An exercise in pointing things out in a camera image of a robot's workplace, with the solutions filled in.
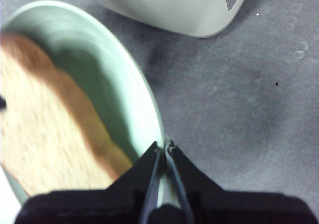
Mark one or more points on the toasted bread slice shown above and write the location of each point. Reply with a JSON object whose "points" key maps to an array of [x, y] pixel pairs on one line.
{"points": [[49, 124]]}

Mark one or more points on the cream two-slot toaster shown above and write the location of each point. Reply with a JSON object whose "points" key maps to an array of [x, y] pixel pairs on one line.
{"points": [[174, 7]]}

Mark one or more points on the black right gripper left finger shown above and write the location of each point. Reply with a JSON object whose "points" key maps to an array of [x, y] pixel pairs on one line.
{"points": [[99, 206]]}

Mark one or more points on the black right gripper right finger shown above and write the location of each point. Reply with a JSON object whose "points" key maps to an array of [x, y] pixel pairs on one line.
{"points": [[236, 209]]}

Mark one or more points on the pale green round plate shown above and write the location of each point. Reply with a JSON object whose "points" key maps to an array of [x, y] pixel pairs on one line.
{"points": [[107, 84]]}

